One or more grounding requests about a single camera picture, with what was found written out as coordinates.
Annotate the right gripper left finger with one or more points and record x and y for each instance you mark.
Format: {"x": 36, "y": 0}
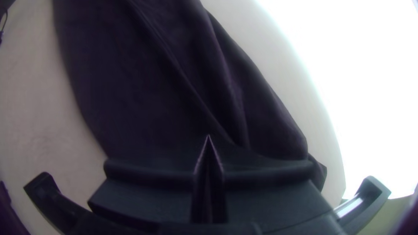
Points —
{"x": 153, "y": 196}

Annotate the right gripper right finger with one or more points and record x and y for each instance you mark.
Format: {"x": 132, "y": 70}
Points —
{"x": 267, "y": 199}

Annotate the black t-shirt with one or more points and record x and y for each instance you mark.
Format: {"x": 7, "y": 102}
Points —
{"x": 156, "y": 85}

